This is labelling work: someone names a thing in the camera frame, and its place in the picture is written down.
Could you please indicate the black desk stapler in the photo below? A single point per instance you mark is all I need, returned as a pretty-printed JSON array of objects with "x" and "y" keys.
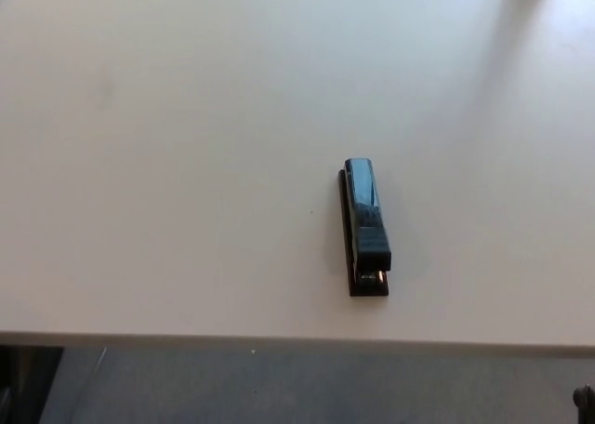
[{"x": 365, "y": 196}]

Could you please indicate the dark desk leg panel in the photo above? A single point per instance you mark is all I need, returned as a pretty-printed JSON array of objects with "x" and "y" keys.
[{"x": 23, "y": 387}]

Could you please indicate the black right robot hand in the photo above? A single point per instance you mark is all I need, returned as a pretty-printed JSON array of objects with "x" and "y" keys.
[{"x": 586, "y": 403}]

